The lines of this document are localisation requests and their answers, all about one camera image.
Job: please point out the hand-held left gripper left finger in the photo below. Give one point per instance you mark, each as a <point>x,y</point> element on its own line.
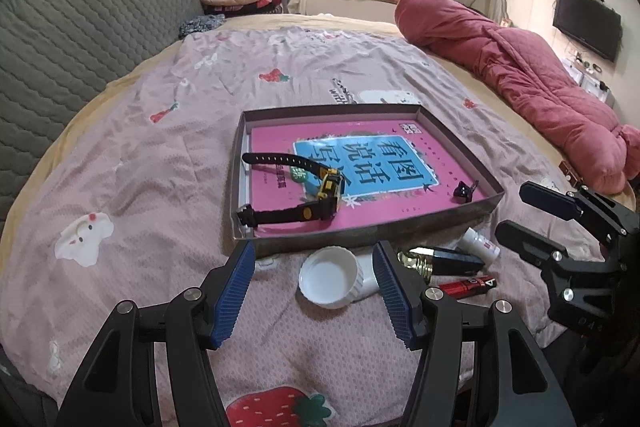
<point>232,292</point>

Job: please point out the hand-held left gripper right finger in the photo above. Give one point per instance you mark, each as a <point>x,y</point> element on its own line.
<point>392,294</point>

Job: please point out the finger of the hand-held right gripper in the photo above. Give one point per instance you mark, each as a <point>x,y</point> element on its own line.
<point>522,237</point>
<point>545,199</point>

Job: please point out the small white bottle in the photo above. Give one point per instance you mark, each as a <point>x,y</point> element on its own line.
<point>477,244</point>

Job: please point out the white ribbed jar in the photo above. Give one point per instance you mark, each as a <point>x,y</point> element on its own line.
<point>327,277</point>

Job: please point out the black and gold lipstick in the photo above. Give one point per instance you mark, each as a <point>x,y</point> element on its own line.
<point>455,261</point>

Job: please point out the grey cardboard box tray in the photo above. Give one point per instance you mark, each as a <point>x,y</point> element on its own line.
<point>240,187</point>

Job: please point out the black and yellow wristwatch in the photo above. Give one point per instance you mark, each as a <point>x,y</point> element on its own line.
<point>320,207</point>

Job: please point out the pink quilted comforter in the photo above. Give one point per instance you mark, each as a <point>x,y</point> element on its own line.
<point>530,82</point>

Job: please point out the white cabinet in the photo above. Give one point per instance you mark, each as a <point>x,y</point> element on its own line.
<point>592,82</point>

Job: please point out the pink and blue book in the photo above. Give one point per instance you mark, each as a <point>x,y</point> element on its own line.
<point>400,147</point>

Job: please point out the dark patterned cloth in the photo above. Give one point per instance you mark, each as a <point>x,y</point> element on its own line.
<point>200,26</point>

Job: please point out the grey quilted headboard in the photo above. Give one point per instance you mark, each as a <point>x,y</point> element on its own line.
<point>75,47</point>

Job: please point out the black wall television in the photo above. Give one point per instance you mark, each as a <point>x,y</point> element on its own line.
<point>585,22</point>

